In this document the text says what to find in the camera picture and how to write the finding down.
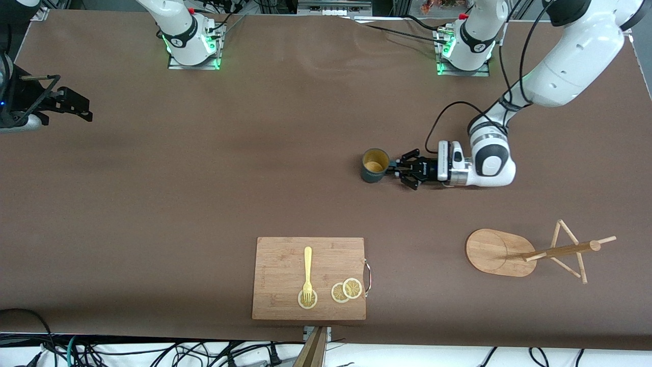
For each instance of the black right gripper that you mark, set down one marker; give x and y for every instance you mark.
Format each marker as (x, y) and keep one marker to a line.
(26, 98)

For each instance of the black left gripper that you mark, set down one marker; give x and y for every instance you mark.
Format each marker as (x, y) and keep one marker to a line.
(427, 169)

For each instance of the teal cup with yellow inside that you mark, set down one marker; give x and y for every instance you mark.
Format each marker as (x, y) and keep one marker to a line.
(372, 176)

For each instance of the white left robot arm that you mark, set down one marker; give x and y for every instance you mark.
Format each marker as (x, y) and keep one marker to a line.
(570, 61)

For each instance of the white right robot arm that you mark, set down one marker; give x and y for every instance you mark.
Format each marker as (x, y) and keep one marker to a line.
(181, 35)

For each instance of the wooden cup rack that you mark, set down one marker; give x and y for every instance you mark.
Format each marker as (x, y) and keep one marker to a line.
(496, 252)

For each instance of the lemon slice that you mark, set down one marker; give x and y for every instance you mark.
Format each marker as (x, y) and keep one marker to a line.
(352, 288)
(312, 302)
(336, 294)

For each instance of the yellow plastic fork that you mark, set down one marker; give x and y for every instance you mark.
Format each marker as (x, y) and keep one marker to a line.
(307, 265)

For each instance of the brown table cover mat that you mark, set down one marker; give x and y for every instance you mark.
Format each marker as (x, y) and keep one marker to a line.
(254, 153)

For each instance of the orange red decoration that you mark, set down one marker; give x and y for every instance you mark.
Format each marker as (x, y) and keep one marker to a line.
(433, 6)

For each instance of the wooden cutting board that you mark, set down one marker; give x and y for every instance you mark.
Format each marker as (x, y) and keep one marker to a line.
(280, 275)

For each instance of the grey power strip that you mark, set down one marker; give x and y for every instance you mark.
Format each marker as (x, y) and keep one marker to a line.
(331, 9)

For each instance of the black power plug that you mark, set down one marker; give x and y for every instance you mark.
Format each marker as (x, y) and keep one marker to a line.
(275, 357)

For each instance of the aluminium frame corner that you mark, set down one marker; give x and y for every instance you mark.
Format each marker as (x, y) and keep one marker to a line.
(39, 14)

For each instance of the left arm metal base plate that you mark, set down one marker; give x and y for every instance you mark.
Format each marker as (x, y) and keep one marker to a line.
(463, 73)

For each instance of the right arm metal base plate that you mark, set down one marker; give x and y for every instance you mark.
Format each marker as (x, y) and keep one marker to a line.
(193, 67)

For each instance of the metal clamp bracket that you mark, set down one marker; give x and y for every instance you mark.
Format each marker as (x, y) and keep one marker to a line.
(328, 332)

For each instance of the wooden post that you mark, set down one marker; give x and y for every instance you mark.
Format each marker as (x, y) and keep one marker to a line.
(313, 351)

